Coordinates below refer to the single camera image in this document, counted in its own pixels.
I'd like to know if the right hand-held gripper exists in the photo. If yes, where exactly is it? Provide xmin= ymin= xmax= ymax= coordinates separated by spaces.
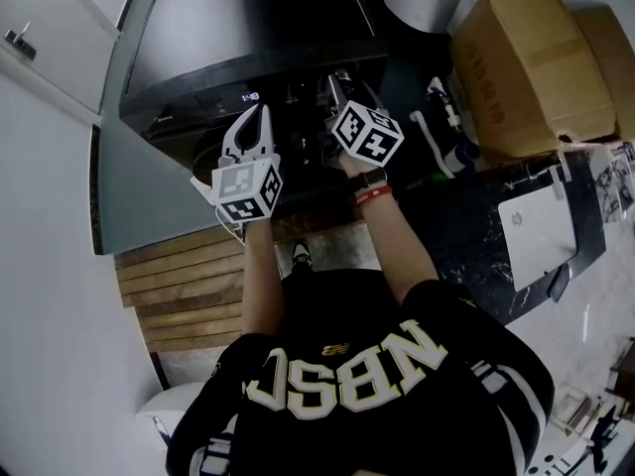
xmin=320 ymin=73 xmax=405 ymax=169

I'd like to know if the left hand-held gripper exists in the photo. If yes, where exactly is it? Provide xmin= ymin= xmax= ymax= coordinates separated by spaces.
xmin=210 ymin=103 xmax=285 ymax=225

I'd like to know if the black front-load washing machine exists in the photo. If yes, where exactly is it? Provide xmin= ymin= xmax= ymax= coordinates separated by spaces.
xmin=117 ymin=0 xmax=390 ymax=203

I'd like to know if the person's right forearm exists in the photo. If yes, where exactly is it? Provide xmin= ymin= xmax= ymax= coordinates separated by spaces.
xmin=338 ymin=158 xmax=442 ymax=307

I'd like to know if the person's left forearm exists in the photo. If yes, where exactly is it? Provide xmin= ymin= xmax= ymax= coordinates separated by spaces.
xmin=240 ymin=220 xmax=283 ymax=340

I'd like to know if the white power strip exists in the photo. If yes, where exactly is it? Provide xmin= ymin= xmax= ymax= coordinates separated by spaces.
xmin=189 ymin=175 xmax=220 ymax=208

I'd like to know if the black wristwatch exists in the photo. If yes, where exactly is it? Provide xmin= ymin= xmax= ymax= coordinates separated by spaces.
xmin=348 ymin=166 xmax=390 ymax=193

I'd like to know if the white water valve fitting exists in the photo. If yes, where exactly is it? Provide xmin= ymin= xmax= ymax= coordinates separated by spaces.
xmin=426 ymin=75 xmax=461 ymax=129

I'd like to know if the red wristband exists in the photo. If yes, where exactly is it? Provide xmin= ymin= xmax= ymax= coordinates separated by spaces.
xmin=353 ymin=185 xmax=395 ymax=208

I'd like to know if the person's white shoe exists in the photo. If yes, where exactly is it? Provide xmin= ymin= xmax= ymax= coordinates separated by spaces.
xmin=292 ymin=237 xmax=314 ymax=268

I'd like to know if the wooden slat platform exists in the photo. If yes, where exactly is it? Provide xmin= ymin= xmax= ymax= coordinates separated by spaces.
xmin=114 ymin=214 xmax=372 ymax=354

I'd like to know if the black marble table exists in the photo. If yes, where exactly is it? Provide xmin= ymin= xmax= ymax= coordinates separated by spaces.
xmin=366 ymin=148 xmax=608 ymax=327

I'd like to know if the large cardboard box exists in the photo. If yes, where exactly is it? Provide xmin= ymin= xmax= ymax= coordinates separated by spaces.
xmin=447 ymin=0 xmax=635 ymax=160

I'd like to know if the white door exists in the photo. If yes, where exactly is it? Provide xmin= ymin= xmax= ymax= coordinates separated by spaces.
xmin=0 ymin=0 xmax=121 ymax=116

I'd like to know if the white laptop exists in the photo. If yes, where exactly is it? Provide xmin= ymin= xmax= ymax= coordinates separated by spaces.
xmin=496 ymin=184 xmax=581 ymax=294

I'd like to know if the black lettered jersey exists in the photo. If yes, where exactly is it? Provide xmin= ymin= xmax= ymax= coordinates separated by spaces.
xmin=166 ymin=267 xmax=556 ymax=476

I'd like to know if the marble patterned box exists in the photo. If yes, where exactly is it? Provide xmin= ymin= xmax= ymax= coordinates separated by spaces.
xmin=596 ymin=143 xmax=635 ymax=225

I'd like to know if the white round stool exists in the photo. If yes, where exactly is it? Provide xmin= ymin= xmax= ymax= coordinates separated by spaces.
xmin=135 ymin=381 xmax=210 ymax=476

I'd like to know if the white drain hose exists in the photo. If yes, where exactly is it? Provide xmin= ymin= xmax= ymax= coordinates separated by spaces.
xmin=408 ymin=109 xmax=458 ymax=174

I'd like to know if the metal door handle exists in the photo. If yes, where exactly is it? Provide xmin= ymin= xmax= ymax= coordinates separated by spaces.
xmin=3 ymin=21 xmax=38 ymax=61

